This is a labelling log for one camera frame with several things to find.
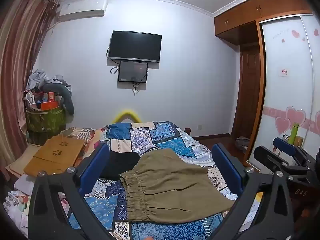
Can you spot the brown wooden door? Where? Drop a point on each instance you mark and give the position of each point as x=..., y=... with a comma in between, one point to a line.
x=247, y=92

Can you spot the patchwork printed blanket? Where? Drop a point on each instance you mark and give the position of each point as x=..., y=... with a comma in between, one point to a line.
x=162, y=137

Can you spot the green bottle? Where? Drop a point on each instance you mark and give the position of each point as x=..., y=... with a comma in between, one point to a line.
x=293, y=133

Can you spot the orange box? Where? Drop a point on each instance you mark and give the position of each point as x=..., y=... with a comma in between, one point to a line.
x=50, y=105

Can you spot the wooden wardrobe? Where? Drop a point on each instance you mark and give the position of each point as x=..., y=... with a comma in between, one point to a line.
x=240, y=15

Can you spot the wooden bed post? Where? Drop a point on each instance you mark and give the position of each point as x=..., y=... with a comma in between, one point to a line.
x=188, y=130

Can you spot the black cloth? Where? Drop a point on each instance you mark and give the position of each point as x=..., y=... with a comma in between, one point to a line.
x=120, y=165

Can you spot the yellow orange bed sheet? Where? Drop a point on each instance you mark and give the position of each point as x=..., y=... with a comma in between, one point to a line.
x=260, y=196

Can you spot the white air conditioner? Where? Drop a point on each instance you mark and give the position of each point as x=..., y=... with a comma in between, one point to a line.
x=82, y=8

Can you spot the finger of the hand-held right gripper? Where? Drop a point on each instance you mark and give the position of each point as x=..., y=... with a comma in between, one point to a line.
x=285, y=145
x=272, y=160

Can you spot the grey bag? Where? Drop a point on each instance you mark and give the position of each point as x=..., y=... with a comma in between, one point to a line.
x=242, y=143

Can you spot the grey long pillow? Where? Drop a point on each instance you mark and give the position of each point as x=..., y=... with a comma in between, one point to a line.
x=66, y=97

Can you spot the khaki pants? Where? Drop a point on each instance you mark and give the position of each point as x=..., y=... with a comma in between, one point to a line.
x=175, y=185

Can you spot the small black monitor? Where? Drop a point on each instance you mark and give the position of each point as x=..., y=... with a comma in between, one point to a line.
x=132, y=71

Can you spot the yellow curved item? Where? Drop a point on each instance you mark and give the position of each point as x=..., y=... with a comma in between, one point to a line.
x=125, y=112

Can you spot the pile of papers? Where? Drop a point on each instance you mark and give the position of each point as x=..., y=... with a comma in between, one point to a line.
x=17, y=205

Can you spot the green laundry basket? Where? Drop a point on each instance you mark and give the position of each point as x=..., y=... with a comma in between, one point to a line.
x=47, y=120

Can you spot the white heart-print sliding door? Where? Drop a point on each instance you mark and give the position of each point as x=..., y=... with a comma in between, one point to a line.
x=285, y=92

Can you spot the red door sticker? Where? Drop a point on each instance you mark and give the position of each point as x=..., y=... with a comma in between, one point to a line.
x=284, y=72

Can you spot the striped pink curtain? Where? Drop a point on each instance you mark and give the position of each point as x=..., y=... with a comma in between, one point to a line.
x=15, y=67

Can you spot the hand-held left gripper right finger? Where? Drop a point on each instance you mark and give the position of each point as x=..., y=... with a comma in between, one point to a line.
x=228, y=168

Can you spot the wooden lap desk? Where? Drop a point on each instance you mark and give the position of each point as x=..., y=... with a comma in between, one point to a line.
x=55, y=155

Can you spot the beige cushion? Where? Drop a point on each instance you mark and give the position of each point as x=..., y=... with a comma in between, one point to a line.
x=20, y=160

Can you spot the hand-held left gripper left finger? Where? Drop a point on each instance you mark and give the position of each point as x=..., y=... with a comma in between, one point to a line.
x=95, y=166

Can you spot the black wall television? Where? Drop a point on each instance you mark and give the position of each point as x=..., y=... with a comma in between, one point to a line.
x=135, y=46

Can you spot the striped fringed cloth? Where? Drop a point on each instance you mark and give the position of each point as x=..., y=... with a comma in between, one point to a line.
x=80, y=132

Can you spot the pile of grey clothes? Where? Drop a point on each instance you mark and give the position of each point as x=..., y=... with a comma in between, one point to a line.
x=42, y=78

